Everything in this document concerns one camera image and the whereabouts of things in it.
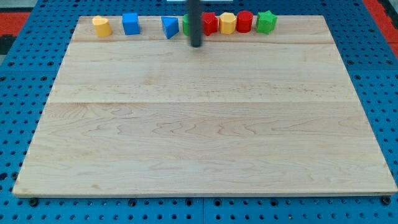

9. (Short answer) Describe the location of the blue triangle block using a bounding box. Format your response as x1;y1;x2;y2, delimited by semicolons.
161;16;179;39

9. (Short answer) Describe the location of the blue cube block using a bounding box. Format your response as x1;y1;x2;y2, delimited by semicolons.
122;12;141;35

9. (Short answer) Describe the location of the wooden board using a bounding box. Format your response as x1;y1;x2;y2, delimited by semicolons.
13;16;397;198

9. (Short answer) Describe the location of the red star block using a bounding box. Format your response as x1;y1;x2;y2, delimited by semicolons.
201;12;218;36

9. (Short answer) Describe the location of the green block behind rod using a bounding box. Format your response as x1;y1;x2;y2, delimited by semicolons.
182;14;190;35

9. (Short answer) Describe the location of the yellow hexagon block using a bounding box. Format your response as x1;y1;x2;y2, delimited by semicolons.
219;12;236;35

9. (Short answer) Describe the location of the red cylinder block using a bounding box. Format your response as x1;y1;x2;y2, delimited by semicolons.
236;11;254;33

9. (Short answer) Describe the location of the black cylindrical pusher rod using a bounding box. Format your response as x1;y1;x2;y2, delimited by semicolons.
187;0;202;48

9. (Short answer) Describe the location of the green star block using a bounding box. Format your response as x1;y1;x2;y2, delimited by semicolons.
256;11;277;34

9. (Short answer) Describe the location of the yellow heart block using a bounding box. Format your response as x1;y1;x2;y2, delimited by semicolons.
92;16;113;37

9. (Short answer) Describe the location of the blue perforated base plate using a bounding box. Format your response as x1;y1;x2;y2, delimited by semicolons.
1;0;397;223

